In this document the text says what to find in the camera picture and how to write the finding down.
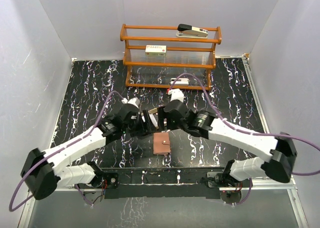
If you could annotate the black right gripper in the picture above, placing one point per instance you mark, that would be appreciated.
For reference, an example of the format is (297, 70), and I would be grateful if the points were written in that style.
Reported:
(161, 122)

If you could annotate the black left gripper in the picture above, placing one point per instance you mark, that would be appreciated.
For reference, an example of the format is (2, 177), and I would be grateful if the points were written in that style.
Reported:
(150, 126)

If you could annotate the beige wooden tray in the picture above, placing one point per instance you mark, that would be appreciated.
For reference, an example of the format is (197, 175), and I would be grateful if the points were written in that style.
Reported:
(152, 111)

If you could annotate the pink leather card holder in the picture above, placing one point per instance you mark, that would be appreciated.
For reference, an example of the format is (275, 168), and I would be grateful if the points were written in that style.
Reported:
(161, 143)

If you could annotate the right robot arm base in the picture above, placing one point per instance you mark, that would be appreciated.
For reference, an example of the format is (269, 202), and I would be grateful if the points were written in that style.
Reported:
(220, 180)

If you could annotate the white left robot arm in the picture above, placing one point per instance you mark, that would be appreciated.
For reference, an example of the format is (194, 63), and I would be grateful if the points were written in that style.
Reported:
(44, 171)

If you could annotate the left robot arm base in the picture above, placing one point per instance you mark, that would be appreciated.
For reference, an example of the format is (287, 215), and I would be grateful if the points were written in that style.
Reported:
(103, 181)

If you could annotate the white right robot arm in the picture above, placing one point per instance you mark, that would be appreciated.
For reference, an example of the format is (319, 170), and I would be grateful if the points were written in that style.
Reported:
(274, 157)

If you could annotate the stack of credit cards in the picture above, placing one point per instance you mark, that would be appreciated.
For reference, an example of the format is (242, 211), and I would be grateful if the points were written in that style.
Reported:
(153, 120)

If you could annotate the small white stapler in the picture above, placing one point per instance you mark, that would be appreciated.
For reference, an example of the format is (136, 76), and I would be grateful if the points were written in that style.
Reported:
(179, 81)

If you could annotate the orange wooden shelf rack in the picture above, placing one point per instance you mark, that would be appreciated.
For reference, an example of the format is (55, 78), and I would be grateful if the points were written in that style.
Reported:
(191, 58)

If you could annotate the white staples box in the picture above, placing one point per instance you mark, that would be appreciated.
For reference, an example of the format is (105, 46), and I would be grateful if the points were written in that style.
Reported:
(155, 50)

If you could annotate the black and white stapler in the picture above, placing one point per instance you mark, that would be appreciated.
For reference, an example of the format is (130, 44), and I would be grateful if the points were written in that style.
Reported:
(188, 31)

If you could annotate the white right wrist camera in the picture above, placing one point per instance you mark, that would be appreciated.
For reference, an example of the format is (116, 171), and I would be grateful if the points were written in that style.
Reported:
(176, 95)

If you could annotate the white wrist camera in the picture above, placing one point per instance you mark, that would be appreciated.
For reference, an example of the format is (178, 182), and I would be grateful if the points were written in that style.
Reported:
(133, 101)
(176, 95)

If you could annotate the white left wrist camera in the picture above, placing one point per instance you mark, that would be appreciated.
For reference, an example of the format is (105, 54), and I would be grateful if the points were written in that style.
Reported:
(133, 101)

